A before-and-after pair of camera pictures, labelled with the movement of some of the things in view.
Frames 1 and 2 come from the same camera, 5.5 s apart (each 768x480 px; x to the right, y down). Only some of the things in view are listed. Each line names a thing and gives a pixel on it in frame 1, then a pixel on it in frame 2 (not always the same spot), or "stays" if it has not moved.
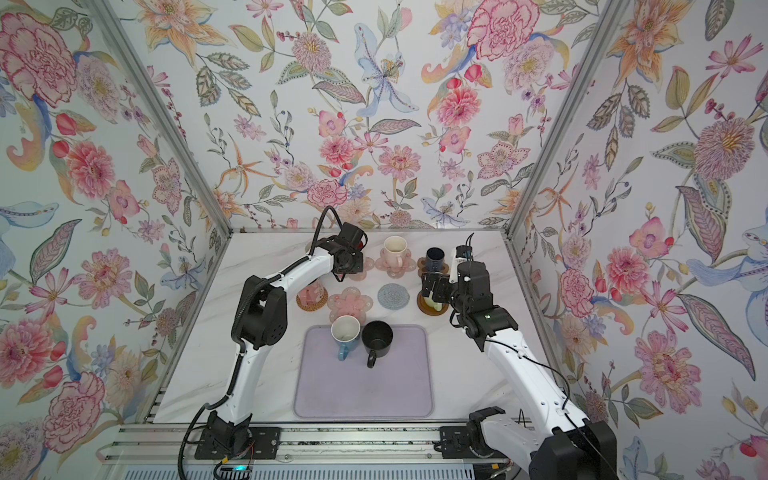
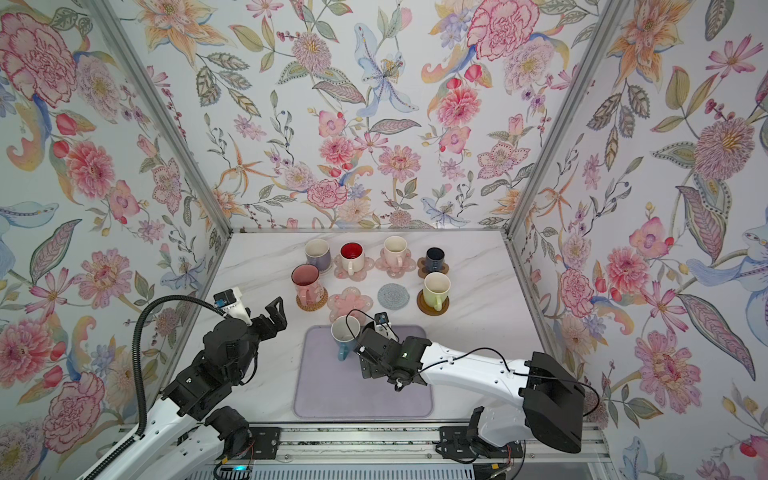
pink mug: x=312 y=294 stays
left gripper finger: x=342 y=278 → x=277 y=314
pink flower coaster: x=368 y=264 stays
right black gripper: x=430 y=285 → x=367 y=369
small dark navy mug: x=434 y=259 stays
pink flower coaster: x=349 y=303 stays
